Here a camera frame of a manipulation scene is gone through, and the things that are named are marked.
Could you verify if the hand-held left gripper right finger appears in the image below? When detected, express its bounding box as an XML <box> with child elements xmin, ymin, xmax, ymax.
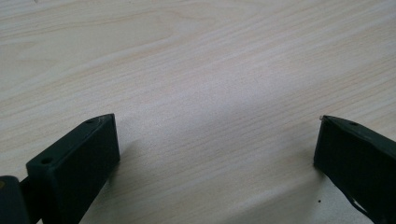
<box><xmin>313</xmin><ymin>115</ymin><xmax>396</xmax><ymax>224</ymax></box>

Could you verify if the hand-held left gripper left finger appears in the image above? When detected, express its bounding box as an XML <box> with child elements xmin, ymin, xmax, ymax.
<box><xmin>25</xmin><ymin>113</ymin><xmax>121</xmax><ymax>224</ymax></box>

